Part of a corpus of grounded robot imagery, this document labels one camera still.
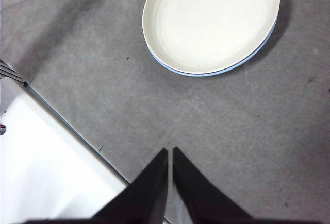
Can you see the grey ribbed metal part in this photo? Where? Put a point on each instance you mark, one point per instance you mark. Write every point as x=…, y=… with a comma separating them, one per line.
x=9, y=72

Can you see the blue round plate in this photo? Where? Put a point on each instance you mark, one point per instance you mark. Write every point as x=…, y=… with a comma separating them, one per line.
x=203, y=75

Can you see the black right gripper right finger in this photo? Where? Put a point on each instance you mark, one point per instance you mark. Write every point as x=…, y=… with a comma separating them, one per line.
x=198, y=198

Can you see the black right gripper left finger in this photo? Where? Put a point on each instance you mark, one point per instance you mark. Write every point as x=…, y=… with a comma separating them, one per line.
x=144, y=198

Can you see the white round plate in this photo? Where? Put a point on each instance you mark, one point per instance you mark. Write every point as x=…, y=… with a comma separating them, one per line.
x=211, y=23

